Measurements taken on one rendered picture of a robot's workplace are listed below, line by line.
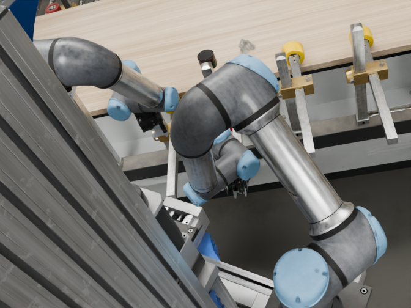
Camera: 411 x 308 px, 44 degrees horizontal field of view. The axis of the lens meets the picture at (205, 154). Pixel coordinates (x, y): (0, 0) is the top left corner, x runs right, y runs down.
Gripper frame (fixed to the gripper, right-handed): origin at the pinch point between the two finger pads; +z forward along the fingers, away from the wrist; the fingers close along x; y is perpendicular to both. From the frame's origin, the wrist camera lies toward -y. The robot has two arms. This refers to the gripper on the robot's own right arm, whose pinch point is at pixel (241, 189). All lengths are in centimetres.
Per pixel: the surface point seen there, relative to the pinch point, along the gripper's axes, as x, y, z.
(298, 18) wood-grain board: 30, -75, -8
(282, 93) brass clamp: 19.3, -28.9, -13.0
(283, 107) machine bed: 17, -52, 19
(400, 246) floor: 57, -12, 83
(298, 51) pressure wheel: 27, -47, -14
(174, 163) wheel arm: -24.1, -14.3, -3.1
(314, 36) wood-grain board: 34, -61, -8
